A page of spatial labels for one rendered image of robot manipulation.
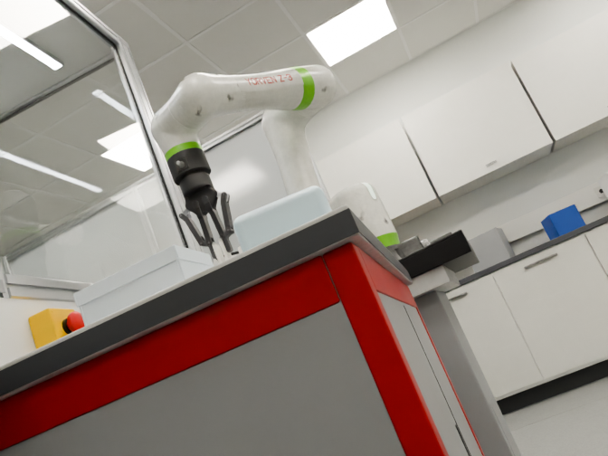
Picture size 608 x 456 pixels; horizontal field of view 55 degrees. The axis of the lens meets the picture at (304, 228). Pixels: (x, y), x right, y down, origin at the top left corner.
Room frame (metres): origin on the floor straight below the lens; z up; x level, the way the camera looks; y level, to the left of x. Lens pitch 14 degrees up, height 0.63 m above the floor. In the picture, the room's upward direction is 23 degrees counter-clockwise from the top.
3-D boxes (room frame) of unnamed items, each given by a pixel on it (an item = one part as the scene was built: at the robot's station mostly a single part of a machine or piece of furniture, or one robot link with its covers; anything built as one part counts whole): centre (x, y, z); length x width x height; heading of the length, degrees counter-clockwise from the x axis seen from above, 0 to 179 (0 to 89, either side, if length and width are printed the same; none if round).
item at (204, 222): (1.31, 0.21, 1.06); 0.04 x 0.01 x 0.11; 170
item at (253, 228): (0.61, 0.02, 0.78); 0.15 x 0.10 x 0.04; 0
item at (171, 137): (1.30, 0.19, 1.31); 0.13 x 0.11 x 0.14; 47
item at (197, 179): (1.30, 0.20, 1.13); 0.08 x 0.07 x 0.09; 80
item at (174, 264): (0.63, 0.18, 0.79); 0.13 x 0.09 x 0.05; 80
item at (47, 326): (0.97, 0.46, 0.88); 0.07 x 0.05 x 0.07; 170
